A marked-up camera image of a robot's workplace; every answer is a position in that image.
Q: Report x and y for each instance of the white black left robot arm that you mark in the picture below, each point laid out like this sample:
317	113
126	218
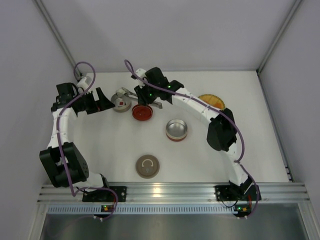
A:
62	160

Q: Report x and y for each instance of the right aluminium frame post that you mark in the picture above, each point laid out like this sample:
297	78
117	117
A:
279	34

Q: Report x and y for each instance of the left aluminium frame post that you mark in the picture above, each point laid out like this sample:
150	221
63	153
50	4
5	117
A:
42	9

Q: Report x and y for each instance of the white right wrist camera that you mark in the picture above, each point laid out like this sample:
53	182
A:
139	74

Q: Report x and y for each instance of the aluminium front rail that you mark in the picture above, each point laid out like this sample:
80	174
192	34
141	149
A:
177	192

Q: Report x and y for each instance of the steel serving tongs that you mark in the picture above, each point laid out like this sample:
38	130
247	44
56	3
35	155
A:
124	92

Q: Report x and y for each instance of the red round lid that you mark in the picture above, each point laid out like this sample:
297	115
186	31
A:
141	112

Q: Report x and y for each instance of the round bamboo tray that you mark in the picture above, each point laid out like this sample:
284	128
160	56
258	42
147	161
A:
213	100

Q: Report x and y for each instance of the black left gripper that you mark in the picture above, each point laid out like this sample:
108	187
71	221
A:
92	103

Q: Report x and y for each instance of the sushi roll piece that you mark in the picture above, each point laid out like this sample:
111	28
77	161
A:
121	103

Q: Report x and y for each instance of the red steel bowl container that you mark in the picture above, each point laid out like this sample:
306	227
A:
176	130

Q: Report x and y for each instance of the aluminium frame post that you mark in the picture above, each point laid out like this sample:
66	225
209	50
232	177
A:
42	9
279	34

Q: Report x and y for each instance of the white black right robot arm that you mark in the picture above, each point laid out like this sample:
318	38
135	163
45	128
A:
223	135

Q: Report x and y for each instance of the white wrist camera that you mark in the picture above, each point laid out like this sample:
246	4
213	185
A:
139	74
84	84

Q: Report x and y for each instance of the beige round lid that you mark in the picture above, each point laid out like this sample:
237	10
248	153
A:
147	166

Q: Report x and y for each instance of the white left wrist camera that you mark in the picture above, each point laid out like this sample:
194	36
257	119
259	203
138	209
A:
84	84

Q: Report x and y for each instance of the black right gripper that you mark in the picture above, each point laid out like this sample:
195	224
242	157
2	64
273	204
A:
141	96

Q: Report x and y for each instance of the slotted cable duct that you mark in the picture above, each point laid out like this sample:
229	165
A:
140	209

